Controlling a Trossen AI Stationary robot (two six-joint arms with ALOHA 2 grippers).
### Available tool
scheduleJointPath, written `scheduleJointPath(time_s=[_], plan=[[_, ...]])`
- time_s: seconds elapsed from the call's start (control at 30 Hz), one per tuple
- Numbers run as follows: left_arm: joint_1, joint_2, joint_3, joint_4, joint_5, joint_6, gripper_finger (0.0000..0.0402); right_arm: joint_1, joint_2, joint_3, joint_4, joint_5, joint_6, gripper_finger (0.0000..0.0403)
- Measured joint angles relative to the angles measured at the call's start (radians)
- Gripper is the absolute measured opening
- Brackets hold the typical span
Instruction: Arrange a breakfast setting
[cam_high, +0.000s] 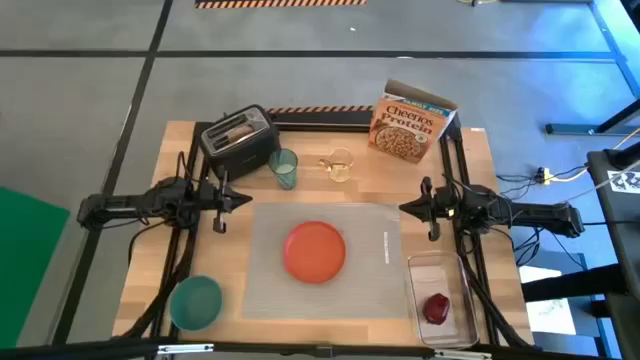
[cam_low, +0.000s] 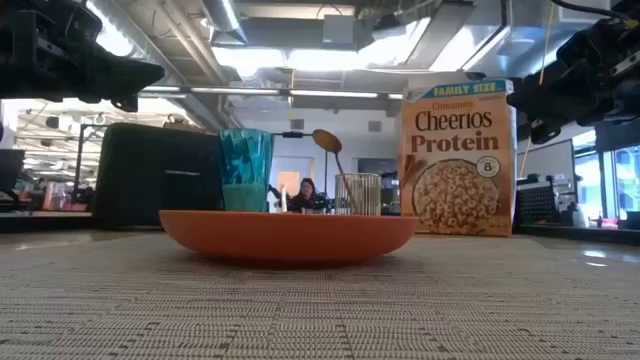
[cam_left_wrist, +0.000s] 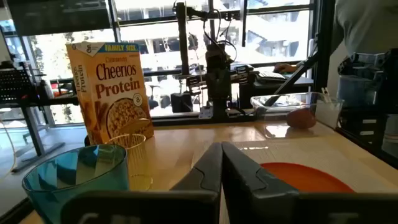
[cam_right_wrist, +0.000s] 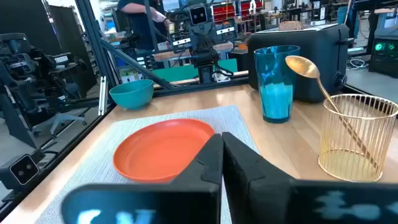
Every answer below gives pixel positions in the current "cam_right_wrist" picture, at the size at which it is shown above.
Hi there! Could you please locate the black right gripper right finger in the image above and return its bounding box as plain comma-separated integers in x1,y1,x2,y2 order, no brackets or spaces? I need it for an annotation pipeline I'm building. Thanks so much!
221,131,398,224

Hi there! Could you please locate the gold spoon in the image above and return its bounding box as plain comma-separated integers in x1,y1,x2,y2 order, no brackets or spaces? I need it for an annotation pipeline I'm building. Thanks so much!
285,55,379,170

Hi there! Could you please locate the computer tower with green light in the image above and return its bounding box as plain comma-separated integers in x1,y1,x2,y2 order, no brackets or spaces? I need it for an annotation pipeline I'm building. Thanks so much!
369,36,398,77

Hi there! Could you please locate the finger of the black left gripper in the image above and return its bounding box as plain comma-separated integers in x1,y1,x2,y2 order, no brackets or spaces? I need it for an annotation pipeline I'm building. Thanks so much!
170,26,205,53
203,18,239,50

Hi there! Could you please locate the clear ribbed glass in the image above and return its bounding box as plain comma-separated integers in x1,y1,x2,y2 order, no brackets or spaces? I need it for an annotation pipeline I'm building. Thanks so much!
317,93,398,183

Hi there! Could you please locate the silver aluminium bar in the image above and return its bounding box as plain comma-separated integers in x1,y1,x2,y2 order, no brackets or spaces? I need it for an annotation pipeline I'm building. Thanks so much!
98,76,108,116

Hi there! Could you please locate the grey office chair base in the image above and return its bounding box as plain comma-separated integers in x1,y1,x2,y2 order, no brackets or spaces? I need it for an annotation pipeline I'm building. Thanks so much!
30,111,88,138

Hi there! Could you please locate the white cable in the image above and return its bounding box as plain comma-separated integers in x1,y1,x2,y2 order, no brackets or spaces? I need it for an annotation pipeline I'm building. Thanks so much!
349,58,369,70

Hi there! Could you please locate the red storage bin rack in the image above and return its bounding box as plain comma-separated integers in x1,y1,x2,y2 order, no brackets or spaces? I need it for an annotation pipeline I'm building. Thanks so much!
212,1,237,22
239,0,264,19

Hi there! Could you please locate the blue glass tumbler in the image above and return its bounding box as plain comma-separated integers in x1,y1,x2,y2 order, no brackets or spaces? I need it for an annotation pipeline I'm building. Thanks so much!
253,45,301,124

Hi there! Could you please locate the teal bowl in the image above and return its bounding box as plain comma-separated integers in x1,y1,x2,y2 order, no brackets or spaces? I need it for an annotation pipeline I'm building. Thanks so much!
108,79,155,110

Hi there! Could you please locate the black table-level camera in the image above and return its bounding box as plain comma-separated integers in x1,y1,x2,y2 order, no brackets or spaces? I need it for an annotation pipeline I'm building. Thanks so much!
0,151,46,192

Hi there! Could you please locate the black aluminium table frame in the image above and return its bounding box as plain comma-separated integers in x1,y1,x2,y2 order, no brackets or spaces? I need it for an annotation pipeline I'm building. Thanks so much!
74,0,249,116

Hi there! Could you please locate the green board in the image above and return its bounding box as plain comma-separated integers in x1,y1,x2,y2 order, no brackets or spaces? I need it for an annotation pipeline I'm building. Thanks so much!
151,58,239,82

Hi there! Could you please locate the orange plate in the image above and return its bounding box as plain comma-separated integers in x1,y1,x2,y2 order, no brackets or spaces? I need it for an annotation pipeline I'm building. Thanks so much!
112,118,216,184

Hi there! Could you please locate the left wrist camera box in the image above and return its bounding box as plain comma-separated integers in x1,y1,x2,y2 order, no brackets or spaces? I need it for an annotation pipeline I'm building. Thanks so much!
188,4,209,27

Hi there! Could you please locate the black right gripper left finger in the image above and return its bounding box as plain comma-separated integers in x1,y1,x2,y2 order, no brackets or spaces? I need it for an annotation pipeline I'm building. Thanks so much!
61,133,224,224

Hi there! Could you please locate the person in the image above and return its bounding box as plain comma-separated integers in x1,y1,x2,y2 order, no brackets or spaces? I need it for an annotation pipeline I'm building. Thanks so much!
117,0,174,50

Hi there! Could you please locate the black toaster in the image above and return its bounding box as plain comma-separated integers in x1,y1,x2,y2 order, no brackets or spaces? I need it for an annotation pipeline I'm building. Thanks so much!
247,23,355,103

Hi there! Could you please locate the grey woven placemat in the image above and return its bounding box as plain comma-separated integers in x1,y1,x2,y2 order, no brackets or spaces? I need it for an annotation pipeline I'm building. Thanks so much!
34,105,261,224

